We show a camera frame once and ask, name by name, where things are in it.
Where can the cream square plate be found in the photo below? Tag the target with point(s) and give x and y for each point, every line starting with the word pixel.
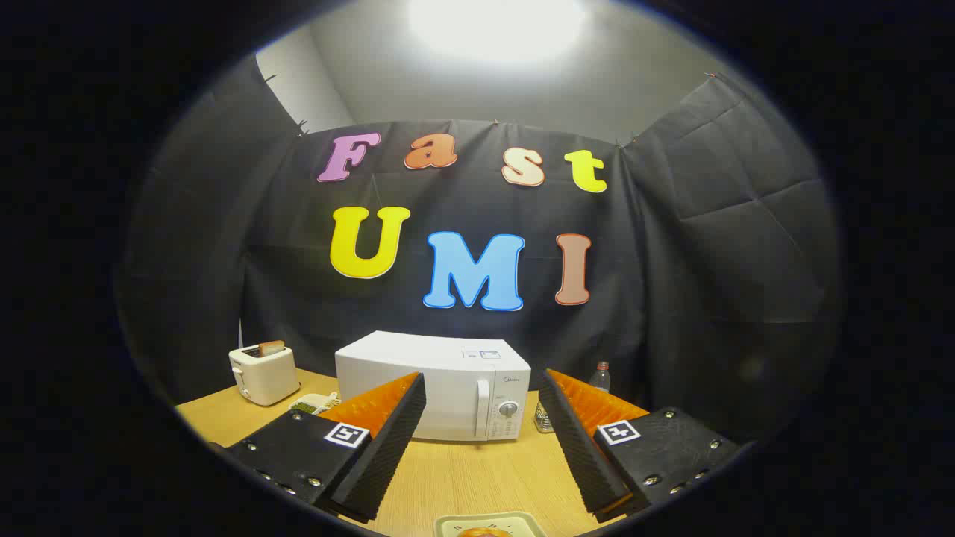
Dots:
pixel 451 526

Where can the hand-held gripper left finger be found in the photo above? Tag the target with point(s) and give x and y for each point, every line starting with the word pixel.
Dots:
pixel 388 447

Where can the white toaster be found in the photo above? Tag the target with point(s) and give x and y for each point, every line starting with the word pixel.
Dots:
pixel 265 377

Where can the clear plastic water bottle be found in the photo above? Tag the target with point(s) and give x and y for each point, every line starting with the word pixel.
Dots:
pixel 600 379

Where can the toast slice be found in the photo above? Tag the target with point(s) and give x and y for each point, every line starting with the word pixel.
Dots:
pixel 272 347

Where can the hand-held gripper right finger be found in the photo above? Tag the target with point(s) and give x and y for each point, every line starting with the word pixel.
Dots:
pixel 582 455

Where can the divided dish of beans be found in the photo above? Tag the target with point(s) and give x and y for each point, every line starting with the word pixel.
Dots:
pixel 310 405

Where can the golden bread bun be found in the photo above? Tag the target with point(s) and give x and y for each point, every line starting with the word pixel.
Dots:
pixel 485 532

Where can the white microwave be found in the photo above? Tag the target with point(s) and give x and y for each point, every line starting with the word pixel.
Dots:
pixel 448 373

